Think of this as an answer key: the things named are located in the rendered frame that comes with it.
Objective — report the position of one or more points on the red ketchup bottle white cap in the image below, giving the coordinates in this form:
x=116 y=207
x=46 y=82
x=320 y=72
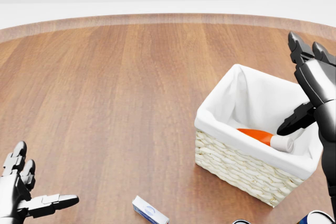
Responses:
x=258 y=135

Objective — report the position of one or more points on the white blue printed box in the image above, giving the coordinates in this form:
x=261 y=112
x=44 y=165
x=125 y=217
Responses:
x=148 y=209

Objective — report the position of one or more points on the white wicker basket with liner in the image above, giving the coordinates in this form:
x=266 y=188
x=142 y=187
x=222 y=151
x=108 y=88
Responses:
x=236 y=161

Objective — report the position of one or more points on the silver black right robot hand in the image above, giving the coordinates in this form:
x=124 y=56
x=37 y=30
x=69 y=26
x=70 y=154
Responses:
x=319 y=79

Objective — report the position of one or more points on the blue tin with white lid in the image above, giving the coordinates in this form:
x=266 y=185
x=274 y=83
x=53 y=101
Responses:
x=319 y=217

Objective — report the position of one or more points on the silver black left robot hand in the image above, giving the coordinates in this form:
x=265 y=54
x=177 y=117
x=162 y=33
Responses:
x=11 y=190

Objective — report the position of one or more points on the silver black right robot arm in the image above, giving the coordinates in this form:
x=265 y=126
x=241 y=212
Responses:
x=331 y=171

